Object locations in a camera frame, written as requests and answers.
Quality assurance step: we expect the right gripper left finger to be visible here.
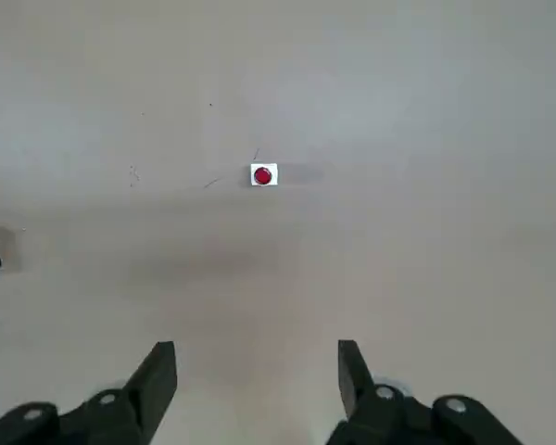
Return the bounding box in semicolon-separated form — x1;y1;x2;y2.
0;340;177;445

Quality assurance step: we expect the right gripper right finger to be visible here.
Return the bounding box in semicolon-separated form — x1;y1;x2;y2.
322;339;524;445

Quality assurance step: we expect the red push button switch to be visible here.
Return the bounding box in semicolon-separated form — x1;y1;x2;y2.
249;162;279;187

